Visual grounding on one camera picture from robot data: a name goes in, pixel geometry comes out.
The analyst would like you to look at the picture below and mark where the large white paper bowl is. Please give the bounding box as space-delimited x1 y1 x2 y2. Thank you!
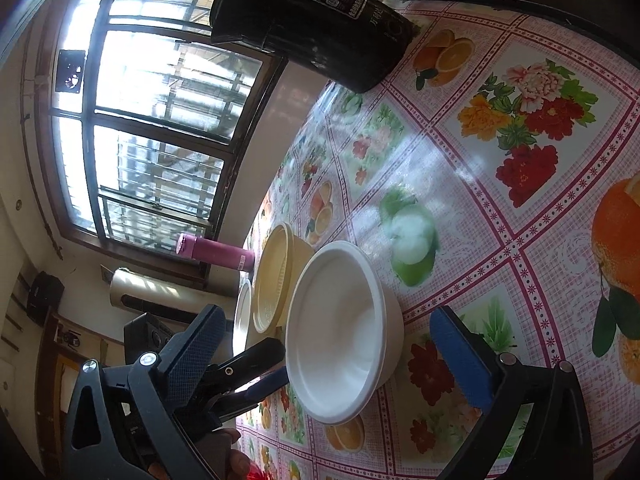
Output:
285 240 405 426

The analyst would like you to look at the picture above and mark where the person's left hand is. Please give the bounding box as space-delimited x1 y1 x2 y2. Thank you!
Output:
150 426 252 480

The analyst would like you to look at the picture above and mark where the white tower air conditioner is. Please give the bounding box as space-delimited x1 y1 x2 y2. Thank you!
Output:
110 268 235 324

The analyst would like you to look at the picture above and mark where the small white paper bowl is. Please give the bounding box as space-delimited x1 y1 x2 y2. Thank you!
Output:
232 280 255 356

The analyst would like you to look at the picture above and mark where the maroon thermos bottle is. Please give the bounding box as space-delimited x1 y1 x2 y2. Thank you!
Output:
176 233 255 272

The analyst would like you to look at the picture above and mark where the beige paper bowl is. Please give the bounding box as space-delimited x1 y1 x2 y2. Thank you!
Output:
252 223 314 337

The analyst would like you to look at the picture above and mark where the window with metal grille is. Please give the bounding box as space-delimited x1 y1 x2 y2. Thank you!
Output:
35 0 284 278

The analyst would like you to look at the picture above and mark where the floral fruit tablecloth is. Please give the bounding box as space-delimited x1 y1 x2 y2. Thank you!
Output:
239 0 639 479

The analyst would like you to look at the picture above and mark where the black electric kettle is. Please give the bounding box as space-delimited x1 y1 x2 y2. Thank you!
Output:
209 0 416 93

